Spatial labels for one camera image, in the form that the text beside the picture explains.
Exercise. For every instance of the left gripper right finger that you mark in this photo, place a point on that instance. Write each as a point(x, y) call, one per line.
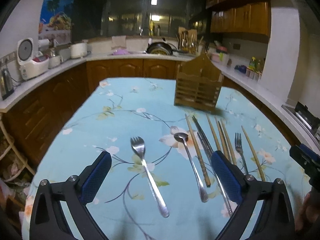
point(275, 220)

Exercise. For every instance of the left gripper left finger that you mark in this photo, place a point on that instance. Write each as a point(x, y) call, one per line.
point(48, 220)

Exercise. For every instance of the small steel fork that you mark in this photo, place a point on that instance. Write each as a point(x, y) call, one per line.
point(238, 147)

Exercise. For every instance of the large steel fork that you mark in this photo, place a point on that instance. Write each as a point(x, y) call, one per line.
point(138, 146)

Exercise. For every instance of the steel spoon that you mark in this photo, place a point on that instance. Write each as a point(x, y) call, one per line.
point(183, 138)

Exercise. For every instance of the person's right hand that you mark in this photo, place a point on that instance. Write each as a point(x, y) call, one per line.
point(308, 213)

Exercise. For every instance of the wooden chopstick far right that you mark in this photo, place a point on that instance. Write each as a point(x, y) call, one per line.
point(256, 160)

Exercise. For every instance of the gas stove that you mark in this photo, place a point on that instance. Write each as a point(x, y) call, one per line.
point(306, 120)

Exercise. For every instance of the wooden rack left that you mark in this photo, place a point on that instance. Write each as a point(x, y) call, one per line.
point(13, 162)

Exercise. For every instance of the wooden chopstick far left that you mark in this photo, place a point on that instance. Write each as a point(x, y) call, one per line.
point(198, 152)

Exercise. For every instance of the dark chopstick middle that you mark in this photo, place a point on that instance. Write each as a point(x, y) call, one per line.
point(223, 142)

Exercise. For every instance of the lower wooden cabinets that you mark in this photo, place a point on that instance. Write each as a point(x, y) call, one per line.
point(63, 111)

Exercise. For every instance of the wooden cabinets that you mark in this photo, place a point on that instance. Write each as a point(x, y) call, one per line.
point(252, 17)
point(63, 111)

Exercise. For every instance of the steel chopstick right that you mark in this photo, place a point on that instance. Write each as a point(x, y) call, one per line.
point(207, 148)

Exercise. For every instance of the yellow oil bottle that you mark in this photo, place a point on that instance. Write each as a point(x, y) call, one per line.
point(253, 64)

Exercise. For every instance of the wooden utensil holder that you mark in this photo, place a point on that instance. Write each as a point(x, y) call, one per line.
point(198, 84)

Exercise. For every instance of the steel electric kettle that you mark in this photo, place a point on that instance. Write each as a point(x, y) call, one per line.
point(6, 84)

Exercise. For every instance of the white rice cooker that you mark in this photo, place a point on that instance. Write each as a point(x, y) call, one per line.
point(31, 66)

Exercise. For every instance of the small white cooker pot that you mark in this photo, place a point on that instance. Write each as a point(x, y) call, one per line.
point(54, 59)

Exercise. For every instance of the upper wooden cabinets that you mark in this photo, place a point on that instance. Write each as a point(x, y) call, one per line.
point(252, 17)

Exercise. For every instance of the wooden counter utensil rack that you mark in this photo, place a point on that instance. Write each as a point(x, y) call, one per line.
point(187, 40)

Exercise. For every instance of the white round pot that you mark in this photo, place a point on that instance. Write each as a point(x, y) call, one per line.
point(79, 50)

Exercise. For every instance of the purple cloth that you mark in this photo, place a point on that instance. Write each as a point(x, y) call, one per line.
point(121, 52)

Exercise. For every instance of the black frying pan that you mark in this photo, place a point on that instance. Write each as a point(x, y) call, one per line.
point(162, 48)

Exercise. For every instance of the tropical fruit wall poster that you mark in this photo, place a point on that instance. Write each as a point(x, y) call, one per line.
point(56, 21)

